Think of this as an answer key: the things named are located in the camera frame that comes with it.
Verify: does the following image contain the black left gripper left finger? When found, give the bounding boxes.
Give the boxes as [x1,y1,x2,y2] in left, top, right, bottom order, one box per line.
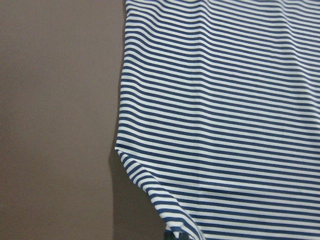
[163,231,175,240]

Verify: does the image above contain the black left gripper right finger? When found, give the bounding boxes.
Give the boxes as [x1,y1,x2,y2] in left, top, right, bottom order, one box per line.
[179,232,190,240]

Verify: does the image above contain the navy white striped polo shirt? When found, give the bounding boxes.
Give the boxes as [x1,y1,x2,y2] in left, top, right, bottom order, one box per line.
[115,0,320,240]

